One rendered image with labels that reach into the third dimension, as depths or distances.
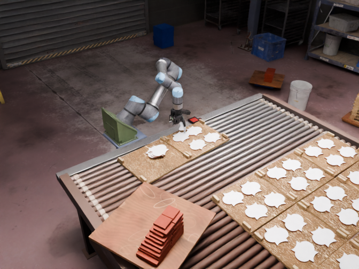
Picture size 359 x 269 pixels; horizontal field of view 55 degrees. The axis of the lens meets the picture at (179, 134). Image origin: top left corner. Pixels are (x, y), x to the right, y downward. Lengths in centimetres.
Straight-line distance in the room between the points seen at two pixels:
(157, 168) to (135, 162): 17
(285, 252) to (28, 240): 227
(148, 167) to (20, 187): 188
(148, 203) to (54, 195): 187
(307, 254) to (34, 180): 291
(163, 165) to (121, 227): 69
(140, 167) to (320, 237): 123
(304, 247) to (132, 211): 97
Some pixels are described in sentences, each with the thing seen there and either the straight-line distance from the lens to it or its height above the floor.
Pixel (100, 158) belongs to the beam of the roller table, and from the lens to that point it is 261.
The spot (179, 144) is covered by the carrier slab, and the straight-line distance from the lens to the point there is 266.
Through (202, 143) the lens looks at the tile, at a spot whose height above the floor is 94.
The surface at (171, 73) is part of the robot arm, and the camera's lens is 289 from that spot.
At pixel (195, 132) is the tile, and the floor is 94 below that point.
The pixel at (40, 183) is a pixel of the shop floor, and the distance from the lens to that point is 396.
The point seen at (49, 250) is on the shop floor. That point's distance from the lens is 331.
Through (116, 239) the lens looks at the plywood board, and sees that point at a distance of 189.
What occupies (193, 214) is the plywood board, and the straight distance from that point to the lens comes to 198.
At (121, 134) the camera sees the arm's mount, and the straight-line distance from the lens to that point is 273.
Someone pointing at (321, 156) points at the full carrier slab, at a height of 94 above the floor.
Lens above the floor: 251
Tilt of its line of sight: 35 degrees down
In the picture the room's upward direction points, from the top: 1 degrees clockwise
